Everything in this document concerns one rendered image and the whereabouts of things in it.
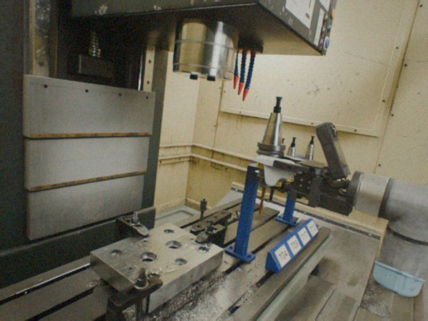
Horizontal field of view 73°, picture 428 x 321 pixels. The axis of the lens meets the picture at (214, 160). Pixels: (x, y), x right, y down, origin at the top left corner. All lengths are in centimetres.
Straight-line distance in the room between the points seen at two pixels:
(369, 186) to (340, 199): 6
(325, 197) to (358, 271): 96
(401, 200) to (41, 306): 78
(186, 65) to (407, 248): 57
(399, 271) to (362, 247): 104
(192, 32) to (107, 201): 75
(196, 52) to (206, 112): 133
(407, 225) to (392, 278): 10
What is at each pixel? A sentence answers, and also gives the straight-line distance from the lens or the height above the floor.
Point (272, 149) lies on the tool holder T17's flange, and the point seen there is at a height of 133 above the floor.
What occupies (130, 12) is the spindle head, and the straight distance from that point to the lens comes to 82.
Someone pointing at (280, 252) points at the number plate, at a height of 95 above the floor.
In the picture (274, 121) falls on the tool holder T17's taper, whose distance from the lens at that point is 64.
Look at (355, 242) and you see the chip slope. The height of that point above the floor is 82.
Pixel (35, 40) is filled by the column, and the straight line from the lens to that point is 100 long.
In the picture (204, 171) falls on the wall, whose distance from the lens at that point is 206.
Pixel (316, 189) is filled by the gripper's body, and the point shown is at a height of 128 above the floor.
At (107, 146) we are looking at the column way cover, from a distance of 114.
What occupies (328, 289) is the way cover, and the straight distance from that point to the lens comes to 137.
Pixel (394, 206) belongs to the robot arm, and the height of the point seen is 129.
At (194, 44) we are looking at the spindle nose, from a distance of 71.
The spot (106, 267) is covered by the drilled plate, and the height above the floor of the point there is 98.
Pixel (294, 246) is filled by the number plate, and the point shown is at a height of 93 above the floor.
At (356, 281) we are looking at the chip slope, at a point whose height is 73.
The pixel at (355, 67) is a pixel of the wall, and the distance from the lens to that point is 166.
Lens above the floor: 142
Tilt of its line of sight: 12 degrees down
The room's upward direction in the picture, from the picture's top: 8 degrees clockwise
